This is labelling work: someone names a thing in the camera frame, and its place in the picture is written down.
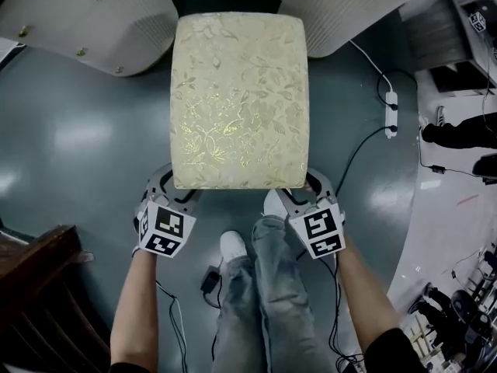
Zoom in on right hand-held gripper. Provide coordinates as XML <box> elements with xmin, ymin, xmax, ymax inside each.
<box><xmin>275</xmin><ymin>167</ymin><xmax>347</xmax><ymax>260</ymax></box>

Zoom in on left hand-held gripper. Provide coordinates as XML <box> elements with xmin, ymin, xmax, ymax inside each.
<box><xmin>134</xmin><ymin>163</ymin><xmax>203</xmax><ymax>260</ymax></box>

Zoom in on cream floral cushion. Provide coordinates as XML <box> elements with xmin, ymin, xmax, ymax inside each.
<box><xmin>169</xmin><ymin>12</ymin><xmax>311</xmax><ymax>191</ymax></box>

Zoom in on white curved counter table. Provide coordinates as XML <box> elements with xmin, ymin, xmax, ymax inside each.
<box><xmin>0</xmin><ymin>0</ymin><xmax>444</xmax><ymax>78</ymax></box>

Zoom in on person's left forearm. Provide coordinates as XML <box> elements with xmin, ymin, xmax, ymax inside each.
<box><xmin>109</xmin><ymin>246</ymin><xmax>161</xmax><ymax>367</ymax></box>

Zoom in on person's right forearm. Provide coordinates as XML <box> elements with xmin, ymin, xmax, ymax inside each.
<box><xmin>335</xmin><ymin>232</ymin><xmax>405</xmax><ymax>350</ymax></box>

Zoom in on person's right white shoe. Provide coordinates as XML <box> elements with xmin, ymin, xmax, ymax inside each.
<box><xmin>262</xmin><ymin>188</ymin><xmax>290</xmax><ymax>219</ymax></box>

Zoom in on person's white shoe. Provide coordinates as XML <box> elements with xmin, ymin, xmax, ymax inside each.
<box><xmin>219</xmin><ymin>229</ymin><xmax>250</xmax><ymax>264</ymax></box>
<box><xmin>262</xmin><ymin>188</ymin><xmax>290</xmax><ymax>219</ymax></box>

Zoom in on person's left white shoe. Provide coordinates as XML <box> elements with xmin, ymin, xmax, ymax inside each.
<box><xmin>219</xmin><ymin>229</ymin><xmax>250</xmax><ymax>264</ymax></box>

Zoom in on person's right leg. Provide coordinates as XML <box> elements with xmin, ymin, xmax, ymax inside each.
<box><xmin>251</xmin><ymin>214</ymin><xmax>339</xmax><ymax>373</ymax></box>

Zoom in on person's leg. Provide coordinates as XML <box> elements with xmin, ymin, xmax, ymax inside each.
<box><xmin>251</xmin><ymin>214</ymin><xmax>339</xmax><ymax>373</ymax></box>
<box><xmin>210</xmin><ymin>255</ymin><xmax>273</xmax><ymax>373</ymax></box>

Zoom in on black power adapter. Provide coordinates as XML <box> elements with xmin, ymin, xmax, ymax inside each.
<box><xmin>200</xmin><ymin>265</ymin><xmax>223</xmax><ymax>293</ymax></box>

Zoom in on white power strip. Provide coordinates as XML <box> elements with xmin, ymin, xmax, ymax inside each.
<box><xmin>384</xmin><ymin>90</ymin><xmax>400</xmax><ymax>140</ymax></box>

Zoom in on person's left leg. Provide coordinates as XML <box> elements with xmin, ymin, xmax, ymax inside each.
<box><xmin>210</xmin><ymin>255</ymin><xmax>273</xmax><ymax>373</ymax></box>

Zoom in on dark wooden furniture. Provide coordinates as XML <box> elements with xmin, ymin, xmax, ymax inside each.
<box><xmin>0</xmin><ymin>223</ymin><xmax>114</xmax><ymax>373</ymax></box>

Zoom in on black office chair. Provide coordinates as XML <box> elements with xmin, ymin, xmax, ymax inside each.
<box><xmin>449</xmin><ymin>288</ymin><xmax>497</xmax><ymax>350</ymax></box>

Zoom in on white paper sheet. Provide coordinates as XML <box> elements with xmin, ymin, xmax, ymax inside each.
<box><xmin>0</xmin><ymin>36</ymin><xmax>21</xmax><ymax>64</ymax></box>

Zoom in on grey desk with shelves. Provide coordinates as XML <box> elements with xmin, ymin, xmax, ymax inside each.
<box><xmin>398</xmin><ymin>0</ymin><xmax>497</xmax><ymax>93</ymax></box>

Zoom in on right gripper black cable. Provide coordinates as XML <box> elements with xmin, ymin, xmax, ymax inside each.
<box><xmin>327</xmin><ymin>253</ymin><xmax>367</xmax><ymax>365</ymax></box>

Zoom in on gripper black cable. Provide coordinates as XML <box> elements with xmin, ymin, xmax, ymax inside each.
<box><xmin>154</xmin><ymin>281</ymin><xmax>192</xmax><ymax>373</ymax></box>
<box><xmin>327</xmin><ymin>253</ymin><xmax>367</xmax><ymax>365</ymax></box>

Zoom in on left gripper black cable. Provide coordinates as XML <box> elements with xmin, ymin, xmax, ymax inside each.
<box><xmin>154</xmin><ymin>281</ymin><xmax>192</xmax><ymax>373</ymax></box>

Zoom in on white power strip cable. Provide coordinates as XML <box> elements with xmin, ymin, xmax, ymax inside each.
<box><xmin>348</xmin><ymin>38</ymin><xmax>394</xmax><ymax>93</ymax></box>

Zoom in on black looped floor cable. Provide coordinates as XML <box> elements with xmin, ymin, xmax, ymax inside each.
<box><xmin>375</xmin><ymin>69</ymin><xmax>419</xmax><ymax>101</ymax></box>

